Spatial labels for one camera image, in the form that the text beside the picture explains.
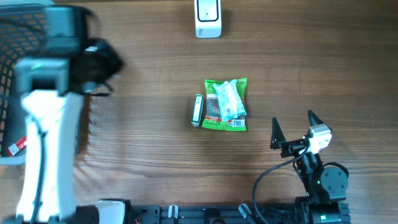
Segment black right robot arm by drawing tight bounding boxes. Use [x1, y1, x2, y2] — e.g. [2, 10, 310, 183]
[270, 110, 351, 223]

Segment grey plastic mesh basket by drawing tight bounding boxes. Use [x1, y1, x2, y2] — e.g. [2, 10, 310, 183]
[0, 0, 91, 166]

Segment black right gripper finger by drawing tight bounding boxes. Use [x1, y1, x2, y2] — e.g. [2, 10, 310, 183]
[308, 110, 325, 126]
[270, 117, 287, 149]

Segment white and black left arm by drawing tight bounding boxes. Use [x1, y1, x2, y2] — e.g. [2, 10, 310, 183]
[1, 2, 129, 223]

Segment green snack bag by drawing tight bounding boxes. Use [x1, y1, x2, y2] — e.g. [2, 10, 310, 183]
[202, 80, 247, 132]

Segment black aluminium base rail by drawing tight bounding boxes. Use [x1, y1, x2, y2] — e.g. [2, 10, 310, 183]
[124, 202, 352, 224]

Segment teal white tissue pack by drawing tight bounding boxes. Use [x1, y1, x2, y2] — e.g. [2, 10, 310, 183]
[213, 80, 247, 121]

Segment red stick sachet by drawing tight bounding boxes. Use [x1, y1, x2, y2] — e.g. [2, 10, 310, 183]
[7, 136, 27, 157]

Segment white barcode scanner box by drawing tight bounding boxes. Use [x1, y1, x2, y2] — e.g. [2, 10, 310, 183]
[194, 0, 222, 39]

